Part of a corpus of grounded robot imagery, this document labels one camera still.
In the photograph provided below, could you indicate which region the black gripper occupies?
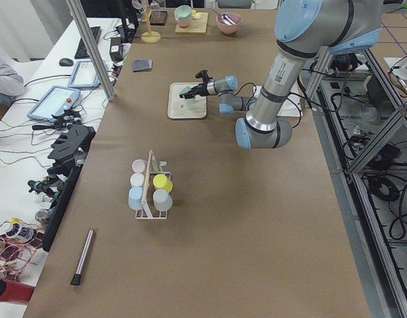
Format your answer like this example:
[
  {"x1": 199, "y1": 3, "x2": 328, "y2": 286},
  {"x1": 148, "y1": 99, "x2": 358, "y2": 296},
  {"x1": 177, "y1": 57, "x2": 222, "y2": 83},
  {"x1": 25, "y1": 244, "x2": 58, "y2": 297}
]
[{"x1": 179, "y1": 70, "x2": 213, "y2": 99}]

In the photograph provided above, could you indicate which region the green cup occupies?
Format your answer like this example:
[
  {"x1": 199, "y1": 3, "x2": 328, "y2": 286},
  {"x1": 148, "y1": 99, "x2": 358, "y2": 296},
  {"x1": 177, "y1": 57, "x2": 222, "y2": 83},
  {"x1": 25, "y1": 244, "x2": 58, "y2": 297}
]
[{"x1": 179, "y1": 86, "x2": 196, "y2": 101}]

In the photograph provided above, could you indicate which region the cream rabbit tray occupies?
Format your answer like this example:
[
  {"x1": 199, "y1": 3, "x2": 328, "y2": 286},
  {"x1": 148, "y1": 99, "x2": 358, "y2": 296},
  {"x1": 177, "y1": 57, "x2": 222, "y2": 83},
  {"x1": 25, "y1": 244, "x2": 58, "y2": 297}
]
[{"x1": 167, "y1": 82, "x2": 207, "y2": 119}]

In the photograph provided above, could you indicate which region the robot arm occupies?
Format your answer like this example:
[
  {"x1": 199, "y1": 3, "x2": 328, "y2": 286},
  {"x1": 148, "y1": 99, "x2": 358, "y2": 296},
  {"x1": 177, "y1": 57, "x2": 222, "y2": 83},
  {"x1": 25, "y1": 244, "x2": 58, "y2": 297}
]
[{"x1": 180, "y1": 0, "x2": 383, "y2": 149}]

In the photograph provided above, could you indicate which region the dark brown tray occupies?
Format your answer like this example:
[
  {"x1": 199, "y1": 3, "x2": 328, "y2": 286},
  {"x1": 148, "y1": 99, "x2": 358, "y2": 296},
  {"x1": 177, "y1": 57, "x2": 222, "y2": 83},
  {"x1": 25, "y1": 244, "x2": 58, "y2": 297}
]
[{"x1": 150, "y1": 11, "x2": 168, "y2": 26}]

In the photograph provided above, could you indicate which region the pink cup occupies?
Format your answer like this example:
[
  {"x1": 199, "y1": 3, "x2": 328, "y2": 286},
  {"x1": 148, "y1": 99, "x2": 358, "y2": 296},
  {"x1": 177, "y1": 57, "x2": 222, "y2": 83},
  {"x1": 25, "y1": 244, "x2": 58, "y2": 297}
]
[{"x1": 131, "y1": 159, "x2": 147, "y2": 174}]

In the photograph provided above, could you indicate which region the yellow cup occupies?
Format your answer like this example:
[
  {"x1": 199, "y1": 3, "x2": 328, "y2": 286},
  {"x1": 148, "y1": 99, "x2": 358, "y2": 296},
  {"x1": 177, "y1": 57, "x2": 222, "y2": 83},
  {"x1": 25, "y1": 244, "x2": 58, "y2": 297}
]
[{"x1": 152, "y1": 174, "x2": 173, "y2": 193}]

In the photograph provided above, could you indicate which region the cream white cup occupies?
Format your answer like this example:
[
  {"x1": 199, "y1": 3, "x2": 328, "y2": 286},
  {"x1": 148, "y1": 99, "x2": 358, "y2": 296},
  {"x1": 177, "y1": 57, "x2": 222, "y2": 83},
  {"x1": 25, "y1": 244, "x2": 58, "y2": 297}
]
[{"x1": 130, "y1": 173, "x2": 145, "y2": 187}]

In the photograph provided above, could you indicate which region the grey cup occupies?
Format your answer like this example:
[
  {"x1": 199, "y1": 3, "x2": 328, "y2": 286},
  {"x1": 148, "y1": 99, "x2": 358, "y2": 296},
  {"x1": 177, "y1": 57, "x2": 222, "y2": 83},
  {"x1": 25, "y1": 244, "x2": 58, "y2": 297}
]
[{"x1": 153, "y1": 189, "x2": 173, "y2": 211}]

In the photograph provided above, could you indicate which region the light blue cup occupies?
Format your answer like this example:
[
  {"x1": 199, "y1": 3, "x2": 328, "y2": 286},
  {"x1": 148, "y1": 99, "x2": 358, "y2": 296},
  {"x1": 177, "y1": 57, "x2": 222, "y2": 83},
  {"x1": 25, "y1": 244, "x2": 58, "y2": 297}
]
[{"x1": 128, "y1": 186, "x2": 143, "y2": 211}]

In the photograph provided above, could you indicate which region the grey folded cloth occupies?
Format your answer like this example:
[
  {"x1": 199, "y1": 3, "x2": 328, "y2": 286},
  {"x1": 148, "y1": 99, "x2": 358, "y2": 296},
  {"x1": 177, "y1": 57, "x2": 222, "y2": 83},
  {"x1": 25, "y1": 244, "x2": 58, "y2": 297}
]
[{"x1": 133, "y1": 59, "x2": 153, "y2": 72}]

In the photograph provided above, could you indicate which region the wooden cutting board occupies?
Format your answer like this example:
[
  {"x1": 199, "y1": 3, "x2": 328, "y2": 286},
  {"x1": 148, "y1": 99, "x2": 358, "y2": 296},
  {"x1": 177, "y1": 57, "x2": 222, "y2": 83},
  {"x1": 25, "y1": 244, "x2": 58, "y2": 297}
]
[{"x1": 175, "y1": 12, "x2": 209, "y2": 34}]

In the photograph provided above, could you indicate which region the wooden stand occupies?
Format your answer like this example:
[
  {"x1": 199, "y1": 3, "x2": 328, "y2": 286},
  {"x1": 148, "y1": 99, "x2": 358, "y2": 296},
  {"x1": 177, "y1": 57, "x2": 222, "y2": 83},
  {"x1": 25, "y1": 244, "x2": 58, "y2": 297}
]
[{"x1": 141, "y1": 1, "x2": 161, "y2": 43}]

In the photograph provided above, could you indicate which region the pink bowl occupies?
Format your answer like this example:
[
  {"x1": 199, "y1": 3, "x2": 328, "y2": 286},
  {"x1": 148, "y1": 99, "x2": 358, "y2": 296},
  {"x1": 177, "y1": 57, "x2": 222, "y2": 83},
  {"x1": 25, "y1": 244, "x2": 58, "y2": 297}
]
[{"x1": 216, "y1": 13, "x2": 243, "y2": 34}]

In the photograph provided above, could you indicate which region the mint green bowl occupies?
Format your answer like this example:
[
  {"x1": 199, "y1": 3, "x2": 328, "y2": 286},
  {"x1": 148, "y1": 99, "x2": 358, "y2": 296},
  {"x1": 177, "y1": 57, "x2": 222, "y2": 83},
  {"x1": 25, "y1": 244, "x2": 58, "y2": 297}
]
[{"x1": 174, "y1": 5, "x2": 192, "y2": 28}]

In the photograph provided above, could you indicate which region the blue teach pendant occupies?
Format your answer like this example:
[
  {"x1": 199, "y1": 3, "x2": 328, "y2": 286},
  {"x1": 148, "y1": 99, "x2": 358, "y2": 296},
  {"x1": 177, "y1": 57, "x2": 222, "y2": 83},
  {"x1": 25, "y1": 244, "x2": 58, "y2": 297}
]
[
  {"x1": 68, "y1": 60, "x2": 100, "y2": 89},
  {"x1": 27, "y1": 85, "x2": 81, "y2": 122}
]

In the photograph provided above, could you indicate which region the black keyboard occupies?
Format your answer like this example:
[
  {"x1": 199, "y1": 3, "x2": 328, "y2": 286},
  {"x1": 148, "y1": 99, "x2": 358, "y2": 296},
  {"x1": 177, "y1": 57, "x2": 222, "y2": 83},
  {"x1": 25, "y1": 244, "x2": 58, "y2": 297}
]
[{"x1": 74, "y1": 26, "x2": 102, "y2": 60}]

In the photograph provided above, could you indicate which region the black computer mouse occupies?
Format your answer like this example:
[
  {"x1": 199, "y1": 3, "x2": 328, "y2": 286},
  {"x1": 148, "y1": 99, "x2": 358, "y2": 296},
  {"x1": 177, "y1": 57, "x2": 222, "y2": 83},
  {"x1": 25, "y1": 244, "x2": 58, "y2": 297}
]
[{"x1": 59, "y1": 58, "x2": 74, "y2": 67}]

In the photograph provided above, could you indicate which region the black plastic holder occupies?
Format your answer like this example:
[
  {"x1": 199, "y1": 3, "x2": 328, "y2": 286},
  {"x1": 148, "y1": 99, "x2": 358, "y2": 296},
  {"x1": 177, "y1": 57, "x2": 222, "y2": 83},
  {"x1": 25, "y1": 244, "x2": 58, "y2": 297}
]
[{"x1": 42, "y1": 125, "x2": 96, "y2": 252}]

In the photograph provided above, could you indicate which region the metal cylinder black tip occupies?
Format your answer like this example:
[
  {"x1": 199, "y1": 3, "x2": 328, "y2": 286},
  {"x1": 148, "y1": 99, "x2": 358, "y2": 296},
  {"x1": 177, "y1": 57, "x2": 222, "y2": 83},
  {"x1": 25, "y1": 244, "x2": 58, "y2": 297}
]
[{"x1": 70, "y1": 229, "x2": 95, "y2": 286}]

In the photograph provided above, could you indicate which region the red cylinder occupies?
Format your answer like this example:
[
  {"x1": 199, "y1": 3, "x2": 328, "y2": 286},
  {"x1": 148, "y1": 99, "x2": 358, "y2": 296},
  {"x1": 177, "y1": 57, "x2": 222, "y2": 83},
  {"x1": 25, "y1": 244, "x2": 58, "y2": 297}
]
[{"x1": 0, "y1": 279, "x2": 34, "y2": 305}]

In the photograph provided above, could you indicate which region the white wire cup rack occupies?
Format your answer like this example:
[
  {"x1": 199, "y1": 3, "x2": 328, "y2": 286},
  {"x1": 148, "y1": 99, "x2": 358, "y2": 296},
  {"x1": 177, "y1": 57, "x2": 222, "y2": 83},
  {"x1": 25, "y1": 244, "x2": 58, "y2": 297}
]
[{"x1": 133, "y1": 156, "x2": 171, "y2": 219}]

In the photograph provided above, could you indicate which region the wooden rack handle rod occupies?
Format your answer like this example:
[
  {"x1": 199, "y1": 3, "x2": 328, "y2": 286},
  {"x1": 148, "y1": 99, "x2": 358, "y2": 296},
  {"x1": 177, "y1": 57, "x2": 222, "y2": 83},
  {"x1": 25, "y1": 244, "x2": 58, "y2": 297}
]
[{"x1": 141, "y1": 150, "x2": 154, "y2": 209}]

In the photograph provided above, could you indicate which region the aluminium frame post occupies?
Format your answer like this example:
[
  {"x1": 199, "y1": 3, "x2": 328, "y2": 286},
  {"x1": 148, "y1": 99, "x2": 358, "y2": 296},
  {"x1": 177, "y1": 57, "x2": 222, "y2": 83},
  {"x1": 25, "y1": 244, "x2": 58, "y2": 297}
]
[{"x1": 66, "y1": 0, "x2": 115, "y2": 102}]

